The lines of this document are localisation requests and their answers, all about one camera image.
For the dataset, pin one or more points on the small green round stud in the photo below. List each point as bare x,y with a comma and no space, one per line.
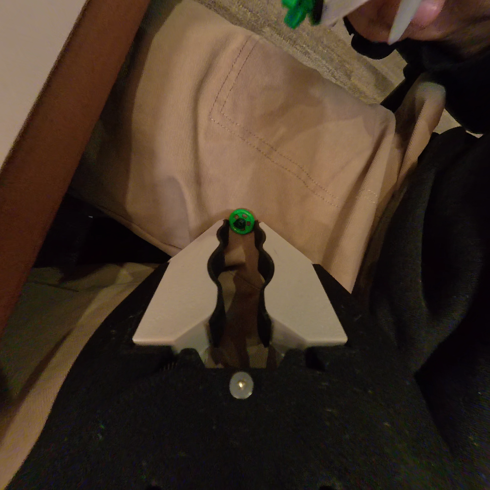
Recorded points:
234,216

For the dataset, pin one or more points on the person's beige pants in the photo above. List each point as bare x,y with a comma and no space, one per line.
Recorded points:
249,134

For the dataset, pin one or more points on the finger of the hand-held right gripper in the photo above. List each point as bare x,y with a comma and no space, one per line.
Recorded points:
338,9

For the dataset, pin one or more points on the person's right hand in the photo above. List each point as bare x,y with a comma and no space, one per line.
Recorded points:
451,19

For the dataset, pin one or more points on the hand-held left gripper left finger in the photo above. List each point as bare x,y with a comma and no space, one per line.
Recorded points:
180,302

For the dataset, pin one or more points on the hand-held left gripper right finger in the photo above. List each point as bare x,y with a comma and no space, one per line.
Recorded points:
302,302

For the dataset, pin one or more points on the green curved leaf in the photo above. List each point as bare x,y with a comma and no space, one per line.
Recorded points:
298,13

